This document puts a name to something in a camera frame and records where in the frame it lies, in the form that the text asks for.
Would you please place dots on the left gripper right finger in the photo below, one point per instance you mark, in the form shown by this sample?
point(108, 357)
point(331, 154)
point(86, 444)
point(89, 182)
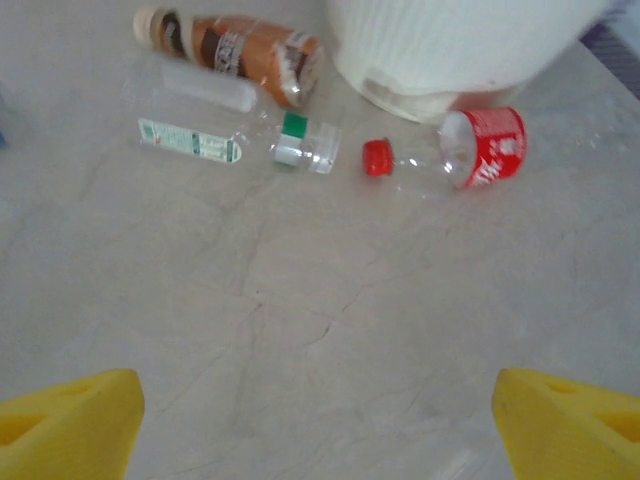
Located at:
point(565, 430)

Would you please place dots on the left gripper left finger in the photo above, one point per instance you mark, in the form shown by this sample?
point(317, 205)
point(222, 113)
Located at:
point(65, 430)

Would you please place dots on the green strip label bottle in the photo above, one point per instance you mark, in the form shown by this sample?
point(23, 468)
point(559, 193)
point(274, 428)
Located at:
point(190, 140)

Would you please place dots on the small green label bottle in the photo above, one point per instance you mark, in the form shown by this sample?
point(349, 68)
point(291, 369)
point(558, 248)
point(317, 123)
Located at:
point(290, 150)

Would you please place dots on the plain clear bottle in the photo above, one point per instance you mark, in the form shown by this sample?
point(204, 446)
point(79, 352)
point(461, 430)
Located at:
point(210, 87)

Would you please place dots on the brown label cream cap bottle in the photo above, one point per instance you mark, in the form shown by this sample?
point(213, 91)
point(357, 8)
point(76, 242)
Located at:
point(230, 47)

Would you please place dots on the white ribbed waste bin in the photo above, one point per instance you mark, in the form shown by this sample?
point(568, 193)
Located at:
point(425, 50)

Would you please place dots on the red label red cap bottle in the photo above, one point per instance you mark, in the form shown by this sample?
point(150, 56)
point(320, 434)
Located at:
point(495, 145)

